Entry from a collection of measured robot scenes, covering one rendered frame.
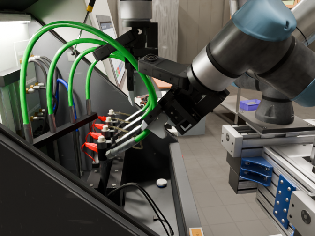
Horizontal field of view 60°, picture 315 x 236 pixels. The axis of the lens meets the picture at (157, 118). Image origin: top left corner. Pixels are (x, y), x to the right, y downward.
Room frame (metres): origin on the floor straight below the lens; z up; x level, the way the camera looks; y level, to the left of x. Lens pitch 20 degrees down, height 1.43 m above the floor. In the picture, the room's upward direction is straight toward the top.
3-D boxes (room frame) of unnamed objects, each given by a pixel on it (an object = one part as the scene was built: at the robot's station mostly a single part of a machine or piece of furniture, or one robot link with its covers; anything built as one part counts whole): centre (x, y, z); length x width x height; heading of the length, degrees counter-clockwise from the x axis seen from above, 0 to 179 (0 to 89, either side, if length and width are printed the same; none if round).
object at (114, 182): (0.83, 0.16, 0.91); 0.34 x 0.10 x 0.15; 2
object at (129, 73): (0.67, 0.07, 1.30); 0.05 x 0.02 x 0.09; 2
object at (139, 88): (0.68, 0.05, 1.26); 0.06 x 0.03 x 0.09; 92
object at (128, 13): (0.70, 0.05, 1.44); 0.08 x 0.08 x 0.05
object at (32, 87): (0.93, 0.43, 1.20); 0.13 x 0.03 x 0.31; 2
